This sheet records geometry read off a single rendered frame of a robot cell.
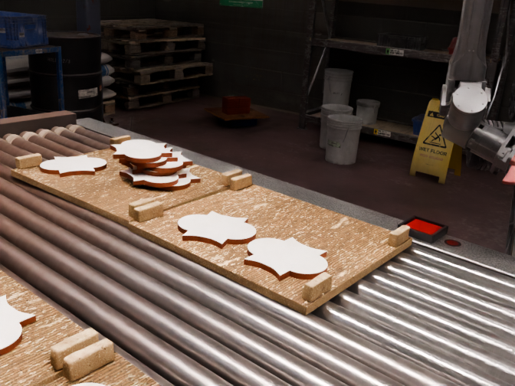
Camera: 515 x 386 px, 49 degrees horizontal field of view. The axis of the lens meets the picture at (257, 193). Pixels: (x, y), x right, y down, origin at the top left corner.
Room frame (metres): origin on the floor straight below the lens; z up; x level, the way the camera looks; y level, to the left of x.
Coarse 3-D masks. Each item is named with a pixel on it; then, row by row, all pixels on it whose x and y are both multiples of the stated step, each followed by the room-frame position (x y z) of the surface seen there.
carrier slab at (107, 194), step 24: (24, 168) 1.24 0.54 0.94; (120, 168) 1.28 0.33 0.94; (192, 168) 1.32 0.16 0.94; (72, 192) 1.11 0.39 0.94; (96, 192) 1.12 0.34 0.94; (120, 192) 1.13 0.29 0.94; (144, 192) 1.14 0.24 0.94; (168, 192) 1.15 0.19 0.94; (192, 192) 1.16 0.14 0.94; (216, 192) 1.18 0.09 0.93; (120, 216) 1.00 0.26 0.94
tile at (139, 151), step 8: (120, 144) 1.25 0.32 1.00; (128, 144) 1.26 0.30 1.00; (136, 144) 1.26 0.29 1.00; (144, 144) 1.27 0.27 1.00; (152, 144) 1.27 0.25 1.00; (160, 144) 1.28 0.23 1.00; (120, 152) 1.19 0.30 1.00; (128, 152) 1.19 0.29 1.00; (136, 152) 1.20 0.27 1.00; (144, 152) 1.20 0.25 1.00; (152, 152) 1.20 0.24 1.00; (160, 152) 1.21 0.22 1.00; (168, 152) 1.22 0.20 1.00; (128, 160) 1.17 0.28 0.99; (136, 160) 1.16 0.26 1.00; (144, 160) 1.16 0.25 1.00; (152, 160) 1.17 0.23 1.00
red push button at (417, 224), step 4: (416, 220) 1.10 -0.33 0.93; (420, 220) 1.10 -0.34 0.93; (408, 224) 1.07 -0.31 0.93; (412, 224) 1.07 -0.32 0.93; (416, 224) 1.07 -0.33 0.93; (420, 224) 1.08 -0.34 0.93; (424, 224) 1.08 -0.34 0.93; (428, 224) 1.08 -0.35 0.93; (432, 224) 1.08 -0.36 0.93; (416, 228) 1.05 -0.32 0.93; (420, 228) 1.06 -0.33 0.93; (424, 228) 1.06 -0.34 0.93; (428, 228) 1.06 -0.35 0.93; (432, 228) 1.06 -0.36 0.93; (436, 228) 1.06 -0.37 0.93; (440, 228) 1.06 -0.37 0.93; (428, 232) 1.04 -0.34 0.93; (432, 232) 1.04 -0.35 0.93
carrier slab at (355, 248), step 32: (224, 192) 1.17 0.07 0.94; (256, 192) 1.18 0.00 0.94; (128, 224) 0.97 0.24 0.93; (160, 224) 0.97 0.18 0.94; (256, 224) 1.00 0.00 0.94; (288, 224) 1.01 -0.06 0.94; (320, 224) 1.02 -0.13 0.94; (352, 224) 1.04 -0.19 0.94; (192, 256) 0.87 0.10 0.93; (224, 256) 0.86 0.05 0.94; (352, 256) 0.89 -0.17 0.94; (384, 256) 0.90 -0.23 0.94; (256, 288) 0.78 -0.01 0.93; (288, 288) 0.77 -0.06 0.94
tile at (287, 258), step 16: (256, 240) 0.91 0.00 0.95; (272, 240) 0.91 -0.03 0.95; (288, 240) 0.92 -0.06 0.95; (256, 256) 0.85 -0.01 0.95; (272, 256) 0.85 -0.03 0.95; (288, 256) 0.85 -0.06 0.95; (304, 256) 0.86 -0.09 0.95; (320, 256) 0.87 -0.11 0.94; (272, 272) 0.81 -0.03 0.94; (288, 272) 0.80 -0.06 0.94; (304, 272) 0.80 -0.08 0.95; (320, 272) 0.81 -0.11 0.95
